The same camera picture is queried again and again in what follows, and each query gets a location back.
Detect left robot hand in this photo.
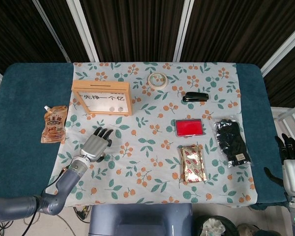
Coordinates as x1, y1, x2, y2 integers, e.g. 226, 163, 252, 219
80, 127, 114, 163

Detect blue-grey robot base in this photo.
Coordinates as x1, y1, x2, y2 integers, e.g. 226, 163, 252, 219
88, 204, 194, 236

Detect brown sauce spout pouch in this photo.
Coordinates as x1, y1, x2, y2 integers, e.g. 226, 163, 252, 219
40, 105, 69, 144

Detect floral print tablecloth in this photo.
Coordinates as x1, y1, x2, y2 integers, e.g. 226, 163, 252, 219
45, 61, 258, 205

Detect power strip with plugs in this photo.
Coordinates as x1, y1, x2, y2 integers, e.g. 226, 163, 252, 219
73, 205, 92, 223

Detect teal table cover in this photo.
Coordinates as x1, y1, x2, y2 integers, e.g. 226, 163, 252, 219
0, 62, 288, 211

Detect black gloves in plastic bag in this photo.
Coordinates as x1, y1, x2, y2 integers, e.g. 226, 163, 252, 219
212, 115, 254, 168

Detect beige masking tape roll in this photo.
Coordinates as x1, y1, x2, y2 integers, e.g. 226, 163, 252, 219
147, 72, 168, 89

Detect black trash bin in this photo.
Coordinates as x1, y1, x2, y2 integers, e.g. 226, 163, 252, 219
194, 215, 237, 236

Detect red ink pad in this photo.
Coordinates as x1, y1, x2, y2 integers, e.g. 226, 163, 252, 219
175, 118, 207, 138

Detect gold foil snack pack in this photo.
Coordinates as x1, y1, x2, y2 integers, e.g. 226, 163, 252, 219
178, 144, 207, 183

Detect black stapler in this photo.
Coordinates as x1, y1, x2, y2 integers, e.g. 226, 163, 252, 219
182, 91, 209, 103

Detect wooden frame coin box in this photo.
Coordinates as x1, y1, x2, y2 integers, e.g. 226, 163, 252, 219
71, 80, 133, 116

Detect white metal frame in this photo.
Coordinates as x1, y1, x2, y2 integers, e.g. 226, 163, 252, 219
270, 103, 295, 138
260, 23, 295, 77

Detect grey floor cable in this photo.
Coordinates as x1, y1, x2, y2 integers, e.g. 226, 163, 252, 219
23, 213, 77, 236

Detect wide white partition post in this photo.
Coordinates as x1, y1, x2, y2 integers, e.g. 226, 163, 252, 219
173, 0, 195, 62
66, 0, 99, 62

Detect thin grey partition post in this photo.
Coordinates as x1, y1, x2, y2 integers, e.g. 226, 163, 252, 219
32, 0, 71, 62

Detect black floor cable bundle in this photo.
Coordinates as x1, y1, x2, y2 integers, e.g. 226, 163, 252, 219
0, 220, 15, 236

